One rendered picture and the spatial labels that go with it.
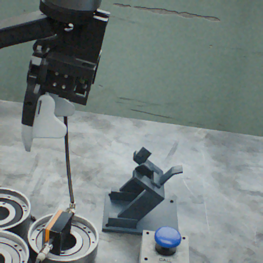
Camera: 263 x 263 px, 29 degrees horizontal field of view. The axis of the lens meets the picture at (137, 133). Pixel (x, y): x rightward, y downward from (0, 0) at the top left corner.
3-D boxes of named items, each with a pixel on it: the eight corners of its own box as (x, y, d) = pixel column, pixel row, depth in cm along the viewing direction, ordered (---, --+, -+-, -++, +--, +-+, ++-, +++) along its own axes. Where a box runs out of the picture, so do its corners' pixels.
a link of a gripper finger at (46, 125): (57, 168, 68) (72, 104, 65) (14, 157, 68) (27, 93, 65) (61, 158, 71) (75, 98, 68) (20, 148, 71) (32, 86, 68)
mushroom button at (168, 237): (149, 266, 74) (154, 240, 71) (150, 247, 77) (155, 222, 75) (176, 269, 74) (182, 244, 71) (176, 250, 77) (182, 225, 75)
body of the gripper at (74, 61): (84, 111, 65) (105, 24, 59) (19, 94, 65) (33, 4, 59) (93, 87, 72) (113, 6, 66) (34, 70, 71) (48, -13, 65)
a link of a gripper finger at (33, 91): (30, 130, 65) (43, 66, 62) (18, 127, 65) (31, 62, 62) (37, 118, 69) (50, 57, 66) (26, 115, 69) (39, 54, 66)
